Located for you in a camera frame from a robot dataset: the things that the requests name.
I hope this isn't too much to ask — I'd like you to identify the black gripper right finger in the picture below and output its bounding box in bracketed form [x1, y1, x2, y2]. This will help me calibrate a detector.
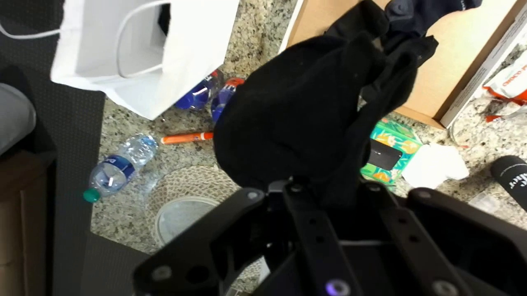
[361, 183, 527, 296]

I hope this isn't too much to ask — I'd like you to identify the green tissue box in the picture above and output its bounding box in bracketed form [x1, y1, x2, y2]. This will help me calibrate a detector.
[361, 119, 422, 189]

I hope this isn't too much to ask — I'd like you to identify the white crumpled napkin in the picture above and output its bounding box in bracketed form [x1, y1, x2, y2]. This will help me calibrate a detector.
[403, 145, 470, 189]

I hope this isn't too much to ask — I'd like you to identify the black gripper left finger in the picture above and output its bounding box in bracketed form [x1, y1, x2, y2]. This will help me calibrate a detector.
[134, 181, 353, 296]

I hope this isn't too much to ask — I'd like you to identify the red white snack bag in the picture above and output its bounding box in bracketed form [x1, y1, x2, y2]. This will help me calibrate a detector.
[485, 45, 527, 106]

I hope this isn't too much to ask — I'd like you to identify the black sock pile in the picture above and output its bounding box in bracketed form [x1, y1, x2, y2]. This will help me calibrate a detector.
[215, 0, 437, 209]

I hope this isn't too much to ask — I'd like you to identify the clear water bottle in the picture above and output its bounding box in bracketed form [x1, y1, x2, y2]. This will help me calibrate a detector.
[83, 135, 159, 204]

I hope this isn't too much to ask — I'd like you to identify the white paper bag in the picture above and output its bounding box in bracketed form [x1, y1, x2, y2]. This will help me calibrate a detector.
[52, 0, 241, 120]

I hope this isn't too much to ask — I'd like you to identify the round woven placemat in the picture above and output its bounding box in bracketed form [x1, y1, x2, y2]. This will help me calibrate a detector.
[146, 166, 240, 221]

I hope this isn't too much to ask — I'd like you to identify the cardboard tray box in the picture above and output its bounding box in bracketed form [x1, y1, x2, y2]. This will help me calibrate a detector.
[281, 0, 527, 127]

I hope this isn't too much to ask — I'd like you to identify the white plate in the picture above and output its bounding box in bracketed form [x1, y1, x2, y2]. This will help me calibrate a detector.
[154, 196, 220, 247]

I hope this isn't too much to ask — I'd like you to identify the black sock long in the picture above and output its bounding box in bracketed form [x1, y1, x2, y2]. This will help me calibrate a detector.
[386, 0, 483, 36]

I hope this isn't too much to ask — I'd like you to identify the dark sauce bottle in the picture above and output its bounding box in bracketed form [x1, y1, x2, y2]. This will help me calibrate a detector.
[490, 155, 527, 211]

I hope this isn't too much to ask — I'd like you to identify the orange pen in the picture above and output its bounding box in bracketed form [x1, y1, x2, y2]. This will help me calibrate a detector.
[162, 132, 215, 145]

